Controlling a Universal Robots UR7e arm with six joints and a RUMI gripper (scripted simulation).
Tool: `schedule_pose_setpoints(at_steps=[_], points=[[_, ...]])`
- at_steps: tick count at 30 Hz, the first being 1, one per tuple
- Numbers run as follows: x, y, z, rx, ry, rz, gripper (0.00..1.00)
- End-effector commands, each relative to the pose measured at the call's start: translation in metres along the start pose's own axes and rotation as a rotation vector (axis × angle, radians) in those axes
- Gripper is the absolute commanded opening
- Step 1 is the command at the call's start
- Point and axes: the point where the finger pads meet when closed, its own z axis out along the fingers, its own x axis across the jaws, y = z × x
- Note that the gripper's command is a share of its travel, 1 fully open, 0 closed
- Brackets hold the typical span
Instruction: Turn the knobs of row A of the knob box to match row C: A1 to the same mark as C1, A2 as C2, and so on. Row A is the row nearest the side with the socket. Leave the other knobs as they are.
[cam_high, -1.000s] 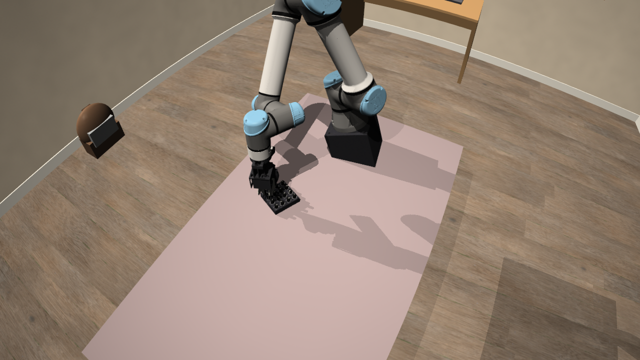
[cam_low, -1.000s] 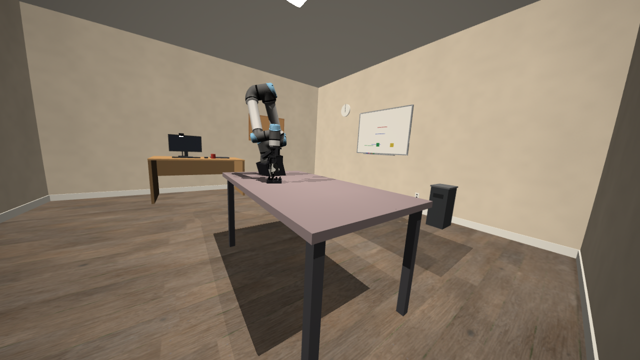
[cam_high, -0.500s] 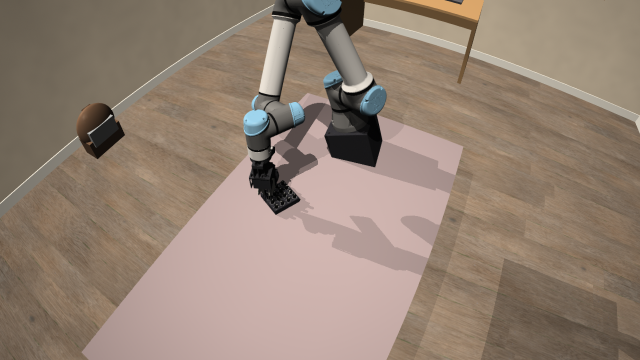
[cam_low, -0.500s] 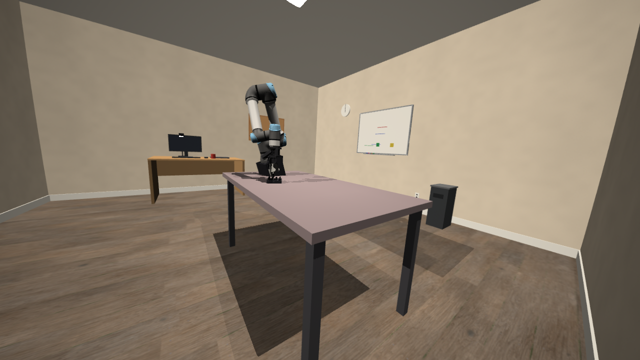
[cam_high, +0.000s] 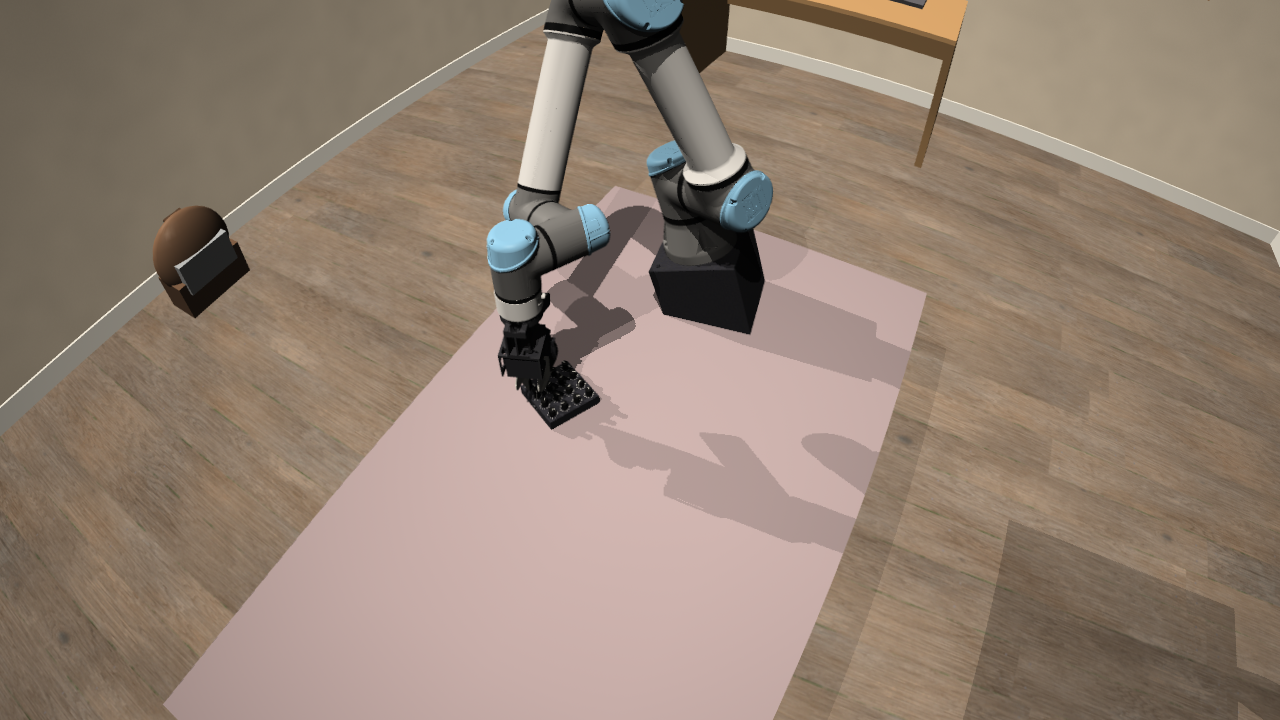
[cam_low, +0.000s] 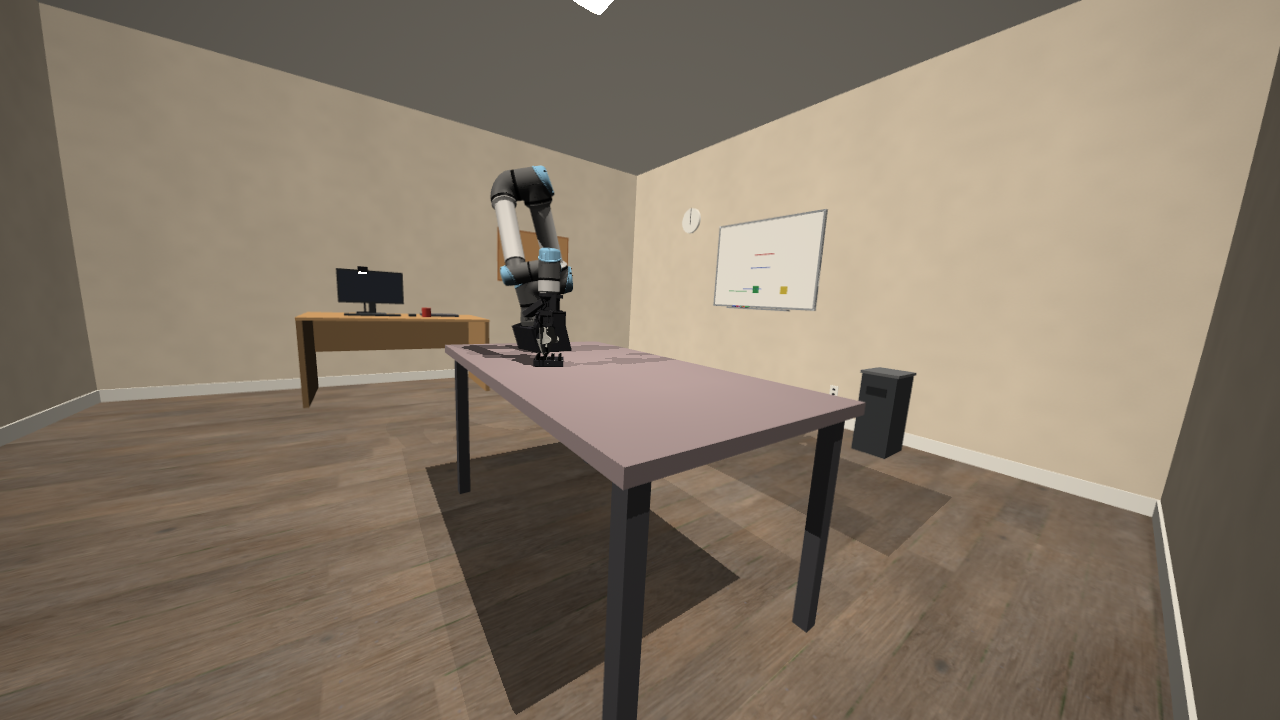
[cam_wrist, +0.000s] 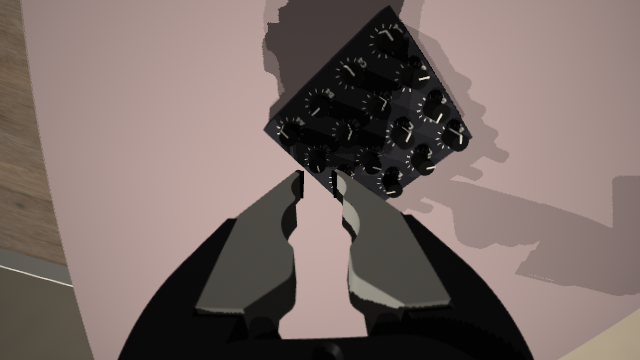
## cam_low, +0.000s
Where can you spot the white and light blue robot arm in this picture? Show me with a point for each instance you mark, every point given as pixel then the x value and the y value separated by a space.
pixel 531 185

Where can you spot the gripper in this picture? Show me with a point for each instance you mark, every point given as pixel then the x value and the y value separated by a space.
pixel 556 318

